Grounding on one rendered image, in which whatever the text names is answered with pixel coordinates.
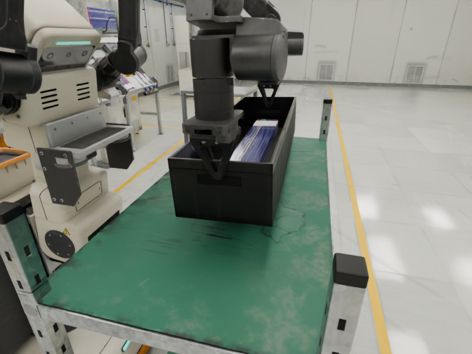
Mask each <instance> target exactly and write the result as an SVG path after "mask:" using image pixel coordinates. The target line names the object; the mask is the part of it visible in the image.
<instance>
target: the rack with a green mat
mask: <svg viewBox="0 0 472 354"><path fill-rule="evenodd" d="M332 101H333V100H332V98H324V100H323V106H322V118H321V124H320V134H319V138H304V137H293V141H292V144H291V150H290V153H289V159H288V162H287V167H286V171H285V174H284V179H283V183H282V188H281V191H280V197H279V200H278V203H277V209H276V212H275V218H274V221H273V226H272V227H270V226H262V225H249V224H242V223H229V222H222V221H209V220H202V219H195V218H181V217H176V213H175V209H174V203H173V194H172V189H171V179H170V174H169V171H167V172H166V173H165V174H164V175H163V176H162V177H161V178H160V179H159V180H158V181H157V182H156V183H154V184H153V185H152V186H151V187H150V188H148V189H147V190H146V191H145V192H144V193H143V194H142V195H141V196H140V197H139V198H137V199H136V200H135V201H134V202H133V203H132V204H130V205H129V206H128V207H127V208H126V209H125V210H123V212H121V213H120V214H119V215H118V216H117V217H116V218H115V219H113V220H112V221H111V222H110V223H109V224H108V225H106V226H105V227H104V228H103V229H102V230H101V231H100V232H99V233H98V234H97V235H95V236H94V237H93V238H92V239H91V240H90V241H88V242H87V243H86V244H85V245H84V246H83V247H82V248H81V249H80V250H79V251H77V252H76V253H75V254H74V255H73V256H71V257H70V258H69V259H68V260H67V261H66V262H64V263H63V264H62V265H61V266H60V267H59V268H58V269H57V270H56V271H55V272H54V273H52V274H51V275H50V276H49V277H47V276H46V272H45V270H44V267H43V264H42V262H41V258H40V256H39V252H38V250H37V246H36V244H35V242H34V238H33V236H32V233H31V230H30V227H29V224H28V222H27V219H26V216H25V212H24V210H23V208H22V205H21V204H18V203H14V202H1V203H0V254H1V257H2V259H3V261H4V263H5V266H6V268H7V271H8V274H9V275H10V277H11V280H12V282H13V285H14V287H15V290H16V292H17V294H18V297H19V299H20V302H21V305H22V307H23V310H24V312H25V314H26V316H27V319H28V320H29V323H30V325H31V327H32V330H33V332H34V335H35V337H36V339H37V342H38V344H39V347H40V349H41V351H42V353H43V354H74V351H73V350H72V346H71V343H70V340H69V338H68V335H67V332H66V329H65V326H64V325H69V326H73V327H78V328H80V329H85V330H89V331H92V332H97V333H100V334H105V335H108V336H113V337H116V338H119V339H124V340H127V341H132V342H136V343H140V344H143V345H146V346H152V347H155V348H160V349H163V350H167V353H166V354H350V352H351V348H352V345H353V340H354V337H355V332H356V329H357V325H358V320H359V317H360V312H361V309H362V304H363V301H364V297H365V292H366V289H367V284H368V281H369V273H368V269H367V263H366V260H365V257H363V256H356V255H350V254H342V253H335V251H334V231H333V221H332V202H331V191H330V181H329V162H328V151H327V138H328V132H329V123H330V117H331V111H332Z"/></svg>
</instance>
